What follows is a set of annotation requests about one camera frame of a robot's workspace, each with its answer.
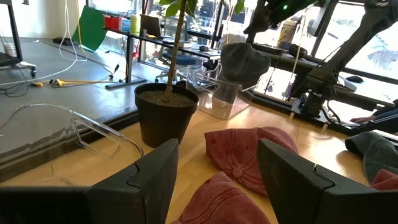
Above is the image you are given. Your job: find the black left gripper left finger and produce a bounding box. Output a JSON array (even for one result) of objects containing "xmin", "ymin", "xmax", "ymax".
[{"xmin": 83, "ymin": 139, "xmax": 180, "ymax": 224}]

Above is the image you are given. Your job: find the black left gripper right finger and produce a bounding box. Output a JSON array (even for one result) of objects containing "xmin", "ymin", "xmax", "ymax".
[{"xmin": 257, "ymin": 139, "xmax": 398, "ymax": 224}]

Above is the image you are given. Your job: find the dark gray cap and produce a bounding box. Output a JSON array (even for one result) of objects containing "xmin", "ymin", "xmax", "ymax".
[
  {"xmin": 220, "ymin": 42, "xmax": 272, "ymax": 90},
  {"xmin": 345, "ymin": 131, "xmax": 398, "ymax": 184}
]

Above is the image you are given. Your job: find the person's forearm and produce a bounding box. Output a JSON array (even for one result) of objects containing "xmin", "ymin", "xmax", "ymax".
[{"xmin": 371, "ymin": 99, "xmax": 398, "ymax": 121}]

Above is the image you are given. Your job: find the clear acrylic hat holder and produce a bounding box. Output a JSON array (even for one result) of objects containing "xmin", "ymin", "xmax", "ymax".
[
  {"xmin": 0, "ymin": 103, "xmax": 144, "ymax": 187},
  {"xmin": 185, "ymin": 63, "xmax": 259, "ymax": 121}
]

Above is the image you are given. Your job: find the yellow wipes canister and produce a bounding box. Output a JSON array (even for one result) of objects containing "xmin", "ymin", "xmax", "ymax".
[{"xmin": 277, "ymin": 20, "xmax": 298, "ymax": 49}]

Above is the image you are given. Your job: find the black plant pot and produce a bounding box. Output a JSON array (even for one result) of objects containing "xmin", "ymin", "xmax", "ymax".
[{"xmin": 134, "ymin": 82, "xmax": 200, "ymax": 149}]

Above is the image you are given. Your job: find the blue office chair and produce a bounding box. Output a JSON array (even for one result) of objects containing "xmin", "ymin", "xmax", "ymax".
[{"xmin": 154, "ymin": 46, "xmax": 200, "ymax": 83}]

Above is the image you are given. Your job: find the small green-leaved tree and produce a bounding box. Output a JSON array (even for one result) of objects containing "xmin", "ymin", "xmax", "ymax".
[{"xmin": 158, "ymin": 0, "xmax": 246, "ymax": 103}]

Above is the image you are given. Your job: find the person's hand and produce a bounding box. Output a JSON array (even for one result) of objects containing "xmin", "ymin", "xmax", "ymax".
[{"xmin": 349, "ymin": 115, "xmax": 377, "ymax": 124}]

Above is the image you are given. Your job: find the open laptop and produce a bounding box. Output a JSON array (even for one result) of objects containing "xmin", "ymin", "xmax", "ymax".
[{"xmin": 139, "ymin": 14, "xmax": 163, "ymax": 38}]

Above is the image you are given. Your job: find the black office desk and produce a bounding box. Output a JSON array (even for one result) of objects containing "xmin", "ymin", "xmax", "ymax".
[{"xmin": 102, "ymin": 27, "xmax": 221, "ymax": 91}]

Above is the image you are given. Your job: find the yellow-green bottle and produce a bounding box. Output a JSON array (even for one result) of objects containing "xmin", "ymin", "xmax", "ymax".
[{"xmin": 129, "ymin": 14, "xmax": 141, "ymax": 35}]

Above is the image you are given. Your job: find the red box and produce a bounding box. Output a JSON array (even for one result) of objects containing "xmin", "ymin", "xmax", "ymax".
[{"xmin": 104, "ymin": 14, "xmax": 122, "ymax": 31}]

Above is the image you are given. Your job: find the green board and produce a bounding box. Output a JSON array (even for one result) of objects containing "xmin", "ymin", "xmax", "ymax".
[{"xmin": 72, "ymin": 5, "xmax": 108, "ymax": 53}]

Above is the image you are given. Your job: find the black power strip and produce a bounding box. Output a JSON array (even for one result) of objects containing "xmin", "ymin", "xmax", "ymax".
[{"xmin": 52, "ymin": 37, "xmax": 73, "ymax": 46}]

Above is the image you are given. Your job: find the black wheeled cart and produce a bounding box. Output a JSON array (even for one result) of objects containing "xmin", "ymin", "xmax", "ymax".
[{"xmin": 0, "ymin": 0, "xmax": 37, "ymax": 78}]

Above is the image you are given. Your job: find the yellow floor cable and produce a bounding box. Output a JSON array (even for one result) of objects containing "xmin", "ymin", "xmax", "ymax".
[{"xmin": 30, "ymin": 0, "xmax": 128, "ymax": 88}]

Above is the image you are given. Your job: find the black floor cable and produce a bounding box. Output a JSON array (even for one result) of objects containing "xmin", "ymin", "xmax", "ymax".
[{"xmin": 0, "ymin": 67, "xmax": 30, "ymax": 98}]

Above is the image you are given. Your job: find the white cable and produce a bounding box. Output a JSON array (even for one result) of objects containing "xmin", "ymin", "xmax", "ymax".
[{"xmin": 0, "ymin": 0, "xmax": 88, "ymax": 87}]

